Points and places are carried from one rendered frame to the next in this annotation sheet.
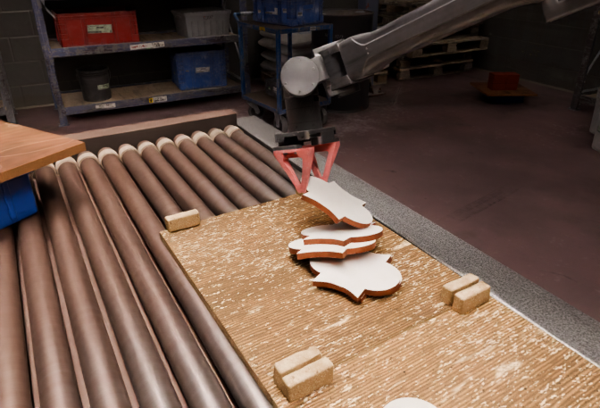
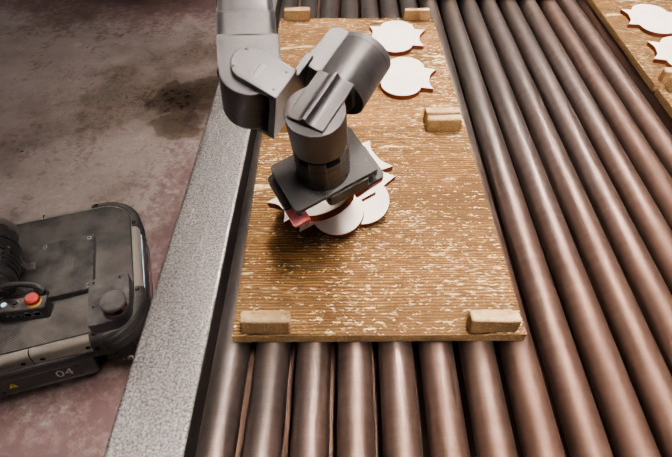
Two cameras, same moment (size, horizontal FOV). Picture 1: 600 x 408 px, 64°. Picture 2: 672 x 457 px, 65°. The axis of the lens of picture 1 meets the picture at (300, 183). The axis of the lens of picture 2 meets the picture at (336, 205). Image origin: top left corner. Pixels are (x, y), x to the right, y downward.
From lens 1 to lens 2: 1.16 m
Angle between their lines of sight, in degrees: 104
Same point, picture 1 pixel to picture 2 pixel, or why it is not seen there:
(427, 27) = not seen: outside the picture
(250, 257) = (425, 235)
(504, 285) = (227, 139)
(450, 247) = (211, 185)
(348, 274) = not seen: hidden behind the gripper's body
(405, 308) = not seen: hidden behind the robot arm
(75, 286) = (627, 297)
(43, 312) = (652, 272)
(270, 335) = (447, 157)
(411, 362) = (368, 111)
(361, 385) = (408, 112)
